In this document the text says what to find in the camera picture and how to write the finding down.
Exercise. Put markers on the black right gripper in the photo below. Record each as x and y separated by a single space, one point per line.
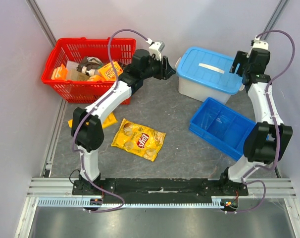
240 64

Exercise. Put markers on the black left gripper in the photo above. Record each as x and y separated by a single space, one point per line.
166 71

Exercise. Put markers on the light blue plastic lid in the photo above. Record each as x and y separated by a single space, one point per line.
210 69

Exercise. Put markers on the white plastic tub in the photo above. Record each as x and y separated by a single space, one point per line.
201 93

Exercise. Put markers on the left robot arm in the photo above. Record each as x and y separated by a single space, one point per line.
87 132

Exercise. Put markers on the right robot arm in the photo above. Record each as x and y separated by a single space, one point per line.
267 142

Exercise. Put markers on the orange Scrub Daddy box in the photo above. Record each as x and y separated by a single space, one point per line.
108 73

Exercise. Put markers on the blue divided plastic bin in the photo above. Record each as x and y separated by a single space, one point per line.
222 127

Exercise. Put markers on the yellow test tube rack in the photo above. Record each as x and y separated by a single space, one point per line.
110 120

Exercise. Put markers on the yellow Lays chips bag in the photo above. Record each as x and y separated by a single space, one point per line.
138 139

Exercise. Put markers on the red plastic shopping basket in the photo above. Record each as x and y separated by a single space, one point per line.
73 90

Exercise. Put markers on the orange carton in basket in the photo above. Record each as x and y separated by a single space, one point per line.
59 73

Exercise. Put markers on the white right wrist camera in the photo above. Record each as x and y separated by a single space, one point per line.
256 43

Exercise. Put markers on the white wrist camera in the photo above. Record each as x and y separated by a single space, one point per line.
155 49
256 43

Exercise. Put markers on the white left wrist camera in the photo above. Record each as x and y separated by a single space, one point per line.
155 49

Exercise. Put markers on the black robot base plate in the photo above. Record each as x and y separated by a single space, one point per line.
161 190

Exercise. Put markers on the white slotted cable duct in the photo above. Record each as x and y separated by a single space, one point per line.
91 203

